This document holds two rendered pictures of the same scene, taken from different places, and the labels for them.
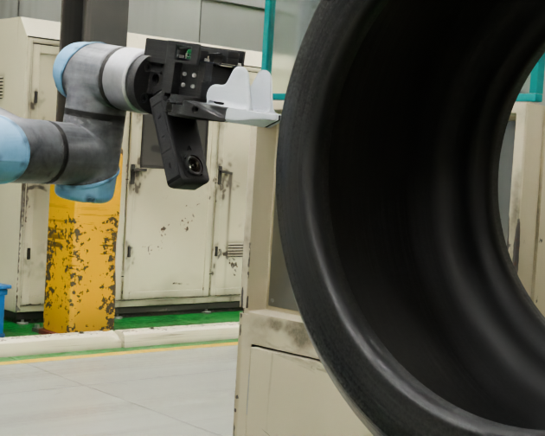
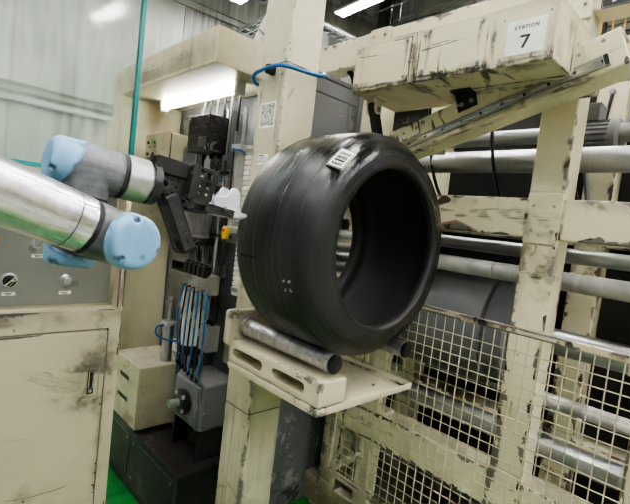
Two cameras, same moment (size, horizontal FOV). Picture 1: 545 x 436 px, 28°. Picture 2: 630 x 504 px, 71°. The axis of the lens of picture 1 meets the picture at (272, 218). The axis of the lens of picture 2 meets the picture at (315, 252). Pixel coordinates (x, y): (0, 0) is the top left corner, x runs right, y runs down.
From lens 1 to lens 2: 1.31 m
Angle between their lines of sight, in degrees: 88
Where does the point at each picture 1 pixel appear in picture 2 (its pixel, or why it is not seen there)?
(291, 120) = (326, 229)
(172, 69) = (198, 183)
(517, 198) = not seen: hidden behind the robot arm
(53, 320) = not seen: outside the picture
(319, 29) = (340, 193)
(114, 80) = (144, 182)
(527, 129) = not seen: hidden behind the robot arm
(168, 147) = (185, 230)
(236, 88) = (233, 200)
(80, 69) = (102, 166)
